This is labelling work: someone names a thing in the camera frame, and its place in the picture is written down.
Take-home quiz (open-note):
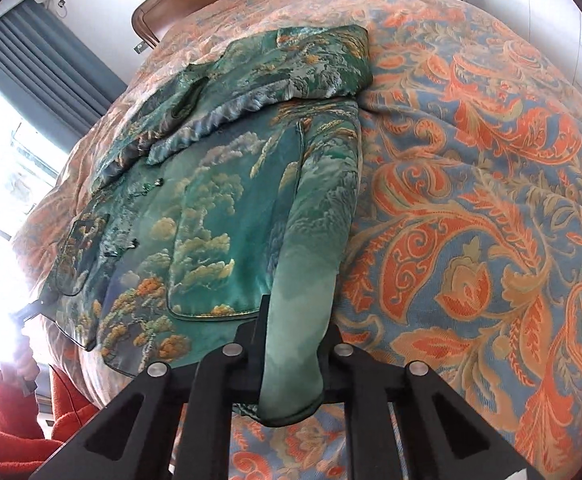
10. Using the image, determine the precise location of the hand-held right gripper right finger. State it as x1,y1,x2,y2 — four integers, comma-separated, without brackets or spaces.
317,326,547,480

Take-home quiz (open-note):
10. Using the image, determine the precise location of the window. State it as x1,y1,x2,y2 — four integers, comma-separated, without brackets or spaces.
0,70,72,361

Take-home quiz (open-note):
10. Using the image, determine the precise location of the person's orange fleece clothing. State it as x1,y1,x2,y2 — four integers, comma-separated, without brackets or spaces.
0,364,102,480

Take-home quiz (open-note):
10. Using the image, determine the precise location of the grey curtain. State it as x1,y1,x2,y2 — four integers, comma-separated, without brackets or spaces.
0,0,128,127

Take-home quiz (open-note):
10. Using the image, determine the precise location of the orange floral bedspread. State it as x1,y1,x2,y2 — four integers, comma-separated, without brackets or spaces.
11,0,582,480

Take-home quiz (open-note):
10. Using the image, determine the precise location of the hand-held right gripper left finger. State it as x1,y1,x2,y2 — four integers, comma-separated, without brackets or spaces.
31,294,273,480

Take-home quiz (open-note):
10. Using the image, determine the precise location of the person's left hand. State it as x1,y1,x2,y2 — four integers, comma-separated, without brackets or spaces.
14,334,40,386

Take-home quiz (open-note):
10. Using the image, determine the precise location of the green patterned jacket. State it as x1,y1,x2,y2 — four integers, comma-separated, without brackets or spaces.
46,24,375,429

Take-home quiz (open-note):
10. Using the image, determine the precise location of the white wardrobe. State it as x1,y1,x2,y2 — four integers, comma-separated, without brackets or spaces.
458,0,582,111

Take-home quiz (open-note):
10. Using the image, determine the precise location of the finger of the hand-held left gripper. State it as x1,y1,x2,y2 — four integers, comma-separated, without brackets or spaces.
13,299,47,322

